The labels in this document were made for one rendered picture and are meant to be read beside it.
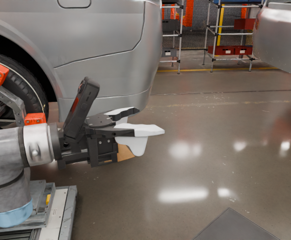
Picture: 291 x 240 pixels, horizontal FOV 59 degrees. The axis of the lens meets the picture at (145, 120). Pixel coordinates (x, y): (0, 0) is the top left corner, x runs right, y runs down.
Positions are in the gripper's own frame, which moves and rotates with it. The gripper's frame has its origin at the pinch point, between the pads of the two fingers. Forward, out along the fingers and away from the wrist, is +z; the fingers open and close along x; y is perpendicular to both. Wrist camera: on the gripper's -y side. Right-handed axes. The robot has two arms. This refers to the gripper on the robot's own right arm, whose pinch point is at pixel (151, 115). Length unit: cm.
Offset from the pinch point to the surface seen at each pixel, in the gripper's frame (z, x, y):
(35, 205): -42, -111, 87
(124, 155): 36, -180, 99
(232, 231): 58, -42, 85
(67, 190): -22, -140, 100
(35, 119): -30, -90, 24
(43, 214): -38, -109, 94
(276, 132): 216, -167, 102
